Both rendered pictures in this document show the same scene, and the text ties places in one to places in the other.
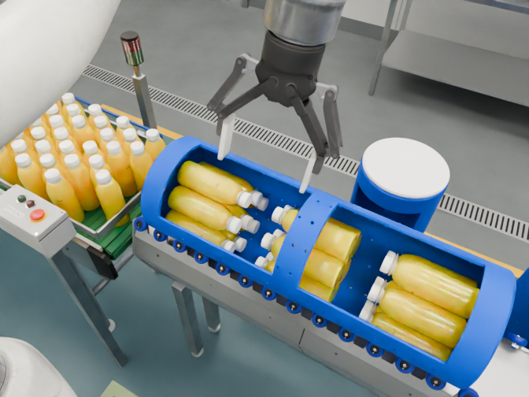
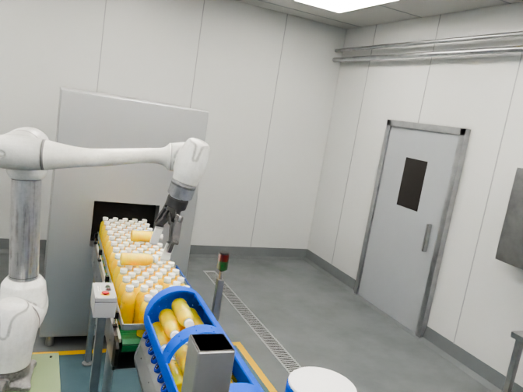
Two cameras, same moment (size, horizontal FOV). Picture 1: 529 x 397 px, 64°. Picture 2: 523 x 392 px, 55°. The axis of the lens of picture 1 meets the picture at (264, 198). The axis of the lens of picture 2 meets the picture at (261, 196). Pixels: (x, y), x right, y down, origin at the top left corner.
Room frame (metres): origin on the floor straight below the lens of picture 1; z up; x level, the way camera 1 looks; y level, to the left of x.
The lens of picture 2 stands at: (-0.69, -1.30, 2.06)
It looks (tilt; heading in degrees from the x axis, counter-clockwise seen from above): 9 degrees down; 38
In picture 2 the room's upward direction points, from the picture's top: 9 degrees clockwise
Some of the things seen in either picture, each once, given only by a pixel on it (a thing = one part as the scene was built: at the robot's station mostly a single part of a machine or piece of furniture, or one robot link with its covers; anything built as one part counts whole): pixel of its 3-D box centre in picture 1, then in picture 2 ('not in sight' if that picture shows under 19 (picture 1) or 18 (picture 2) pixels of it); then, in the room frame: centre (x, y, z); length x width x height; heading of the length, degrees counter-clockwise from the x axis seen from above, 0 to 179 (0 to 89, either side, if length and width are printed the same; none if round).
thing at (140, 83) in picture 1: (162, 179); (207, 367); (1.37, 0.48, 0.55); 0.04 x 0.04 x 1.10; 61
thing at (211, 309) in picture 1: (209, 295); not in sight; (0.90, 0.23, 0.31); 0.06 x 0.06 x 0.63; 61
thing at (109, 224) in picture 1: (143, 192); (165, 326); (0.91, 0.39, 0.96); 0.40 x 0.01 x 0.03; 151
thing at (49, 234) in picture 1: (32, 220); (103, 299); (0.71, 0.64, 1.05); 0.20 x 0.10 x 0.10; 61
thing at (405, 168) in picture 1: (405, 166); (322, 385); (1.00, -0.46, 1.03); 0.28 x 0.28 x 0.01
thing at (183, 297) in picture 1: (190, 321); not in sight; (0.77, 0.30, 0.31); 0.06 x 0.06 x 0.63; 61
